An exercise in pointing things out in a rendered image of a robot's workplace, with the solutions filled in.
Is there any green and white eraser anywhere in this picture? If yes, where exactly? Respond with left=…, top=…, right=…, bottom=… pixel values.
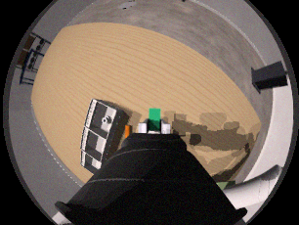
left=149, top=109, right=160, bottom=133

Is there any orange aa battery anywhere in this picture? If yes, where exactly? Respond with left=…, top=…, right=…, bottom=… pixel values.
left=125, top=125, right=131, bottom=138

